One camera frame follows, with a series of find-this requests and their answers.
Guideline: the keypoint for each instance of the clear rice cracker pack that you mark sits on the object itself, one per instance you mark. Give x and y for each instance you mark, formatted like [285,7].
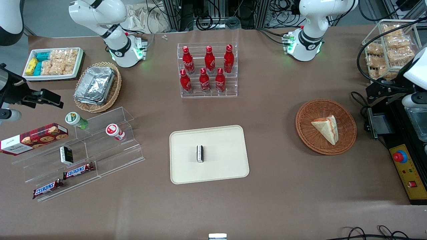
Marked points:
[65,54]
[51,67]
[70,66]

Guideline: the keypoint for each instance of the clear acrylic bottle rack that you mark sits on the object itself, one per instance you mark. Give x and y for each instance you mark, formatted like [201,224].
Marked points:
[233,83]

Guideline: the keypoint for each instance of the triangular sandwich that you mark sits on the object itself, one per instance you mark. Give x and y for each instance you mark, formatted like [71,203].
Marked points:
[327,128]

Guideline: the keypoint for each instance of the beige plastic tray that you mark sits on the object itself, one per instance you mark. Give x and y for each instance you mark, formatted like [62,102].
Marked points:
[223,156]

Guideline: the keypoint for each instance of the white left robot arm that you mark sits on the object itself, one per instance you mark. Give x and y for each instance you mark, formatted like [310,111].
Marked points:
[308,41]

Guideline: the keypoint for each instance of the clear fried snack pack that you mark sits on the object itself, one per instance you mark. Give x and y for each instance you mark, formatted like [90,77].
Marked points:
[374,49]
[400,56]
[393,30]
[398,41]
[374,61]

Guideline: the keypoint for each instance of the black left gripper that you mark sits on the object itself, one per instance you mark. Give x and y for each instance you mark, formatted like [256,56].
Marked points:
[381,88]

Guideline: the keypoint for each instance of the black yellow control box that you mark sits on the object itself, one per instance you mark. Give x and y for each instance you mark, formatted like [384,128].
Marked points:
[408,180]

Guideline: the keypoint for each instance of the red lidded cup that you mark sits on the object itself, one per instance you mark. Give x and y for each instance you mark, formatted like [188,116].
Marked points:
[114,130]

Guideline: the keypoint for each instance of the red tartan cookie box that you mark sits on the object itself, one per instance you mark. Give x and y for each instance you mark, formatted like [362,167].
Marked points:
[33,138]

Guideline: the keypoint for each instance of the clear plastic container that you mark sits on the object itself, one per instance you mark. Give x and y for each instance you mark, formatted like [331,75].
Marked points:
[418,121]

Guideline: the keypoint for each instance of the oval wicker basket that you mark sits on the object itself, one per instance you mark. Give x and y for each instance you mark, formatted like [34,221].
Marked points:
[113,90]

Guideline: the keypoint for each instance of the brown Snickers bar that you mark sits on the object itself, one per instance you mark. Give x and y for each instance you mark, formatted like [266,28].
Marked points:
[47,188]
[78,171]

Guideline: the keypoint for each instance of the green lidded cup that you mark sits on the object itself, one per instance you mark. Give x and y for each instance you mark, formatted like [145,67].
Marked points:
[75,119]

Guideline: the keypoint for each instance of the grey metal bracket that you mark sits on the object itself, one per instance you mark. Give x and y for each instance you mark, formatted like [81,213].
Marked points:
[380,124]

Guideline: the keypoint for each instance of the crumpled beige paper bag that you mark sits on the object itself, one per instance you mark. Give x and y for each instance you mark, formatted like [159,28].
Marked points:
[143,18]

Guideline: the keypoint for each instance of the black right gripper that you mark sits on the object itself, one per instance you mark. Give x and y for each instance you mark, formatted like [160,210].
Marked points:
[14,88]

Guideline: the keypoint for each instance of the red cola bottle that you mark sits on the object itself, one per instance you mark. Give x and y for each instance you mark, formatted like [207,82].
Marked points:
[229,60]
[220,81]
[185,83]
[204,82]
[209,61]
[188,61]

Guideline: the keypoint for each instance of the round brown wicker basket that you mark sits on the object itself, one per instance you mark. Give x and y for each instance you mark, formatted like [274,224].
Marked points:
[310,140]

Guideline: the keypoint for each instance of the red emergency stop button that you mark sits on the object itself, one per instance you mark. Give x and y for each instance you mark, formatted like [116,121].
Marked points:
[399,157]

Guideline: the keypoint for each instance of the small silver device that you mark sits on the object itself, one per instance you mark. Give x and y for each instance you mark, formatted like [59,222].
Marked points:
[217,237]

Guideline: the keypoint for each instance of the stacked aluminium foil trays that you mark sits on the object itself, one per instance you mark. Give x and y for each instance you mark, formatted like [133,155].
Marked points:
[95,85]

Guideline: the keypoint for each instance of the small black Face box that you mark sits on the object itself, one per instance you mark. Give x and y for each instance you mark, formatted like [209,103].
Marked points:
[200,154]

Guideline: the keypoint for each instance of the small black white box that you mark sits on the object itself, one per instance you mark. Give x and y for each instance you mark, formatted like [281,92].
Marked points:
[66,155]

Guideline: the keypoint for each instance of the clear acrylic stepped shelf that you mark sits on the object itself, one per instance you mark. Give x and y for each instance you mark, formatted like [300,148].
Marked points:
[113,156]

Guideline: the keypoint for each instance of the yellow snack packet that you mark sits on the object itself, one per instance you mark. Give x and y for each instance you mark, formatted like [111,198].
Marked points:
[31,66]

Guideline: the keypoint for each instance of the teal snack packet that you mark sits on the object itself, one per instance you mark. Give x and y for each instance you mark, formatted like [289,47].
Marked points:
[38,69]
[43,56]

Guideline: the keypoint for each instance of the white rectangular snack tray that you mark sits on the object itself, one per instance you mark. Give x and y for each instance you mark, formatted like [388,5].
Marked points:
[30,77]

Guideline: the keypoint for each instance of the aluminium frame rack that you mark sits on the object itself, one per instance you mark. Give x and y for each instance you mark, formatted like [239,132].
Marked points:
[173,15]

